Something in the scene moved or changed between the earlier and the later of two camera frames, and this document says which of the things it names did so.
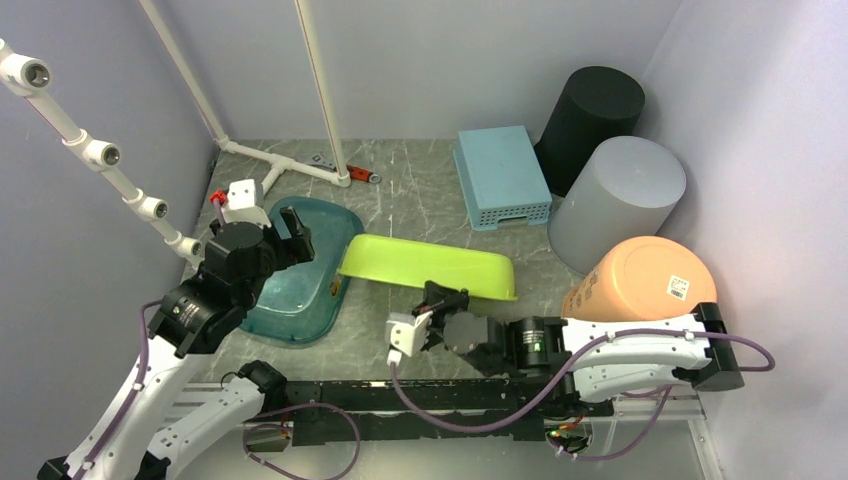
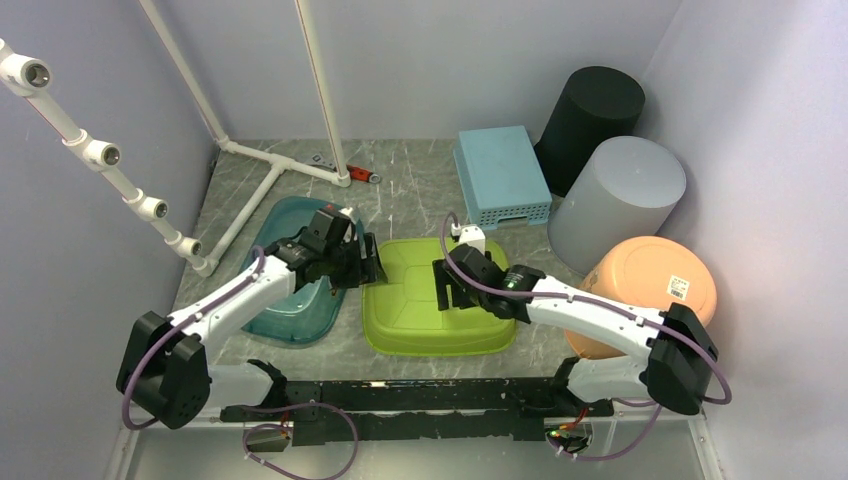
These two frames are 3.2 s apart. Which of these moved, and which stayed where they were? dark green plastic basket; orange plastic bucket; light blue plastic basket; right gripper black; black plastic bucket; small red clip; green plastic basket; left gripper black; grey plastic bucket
Moved: right gripper black; green plastic basket; left gripper black
Stayed: light blue plastic basket; small red clip; grey plastic bucket; dark green plastic basket; black plastic bucket; orange plastic bucket
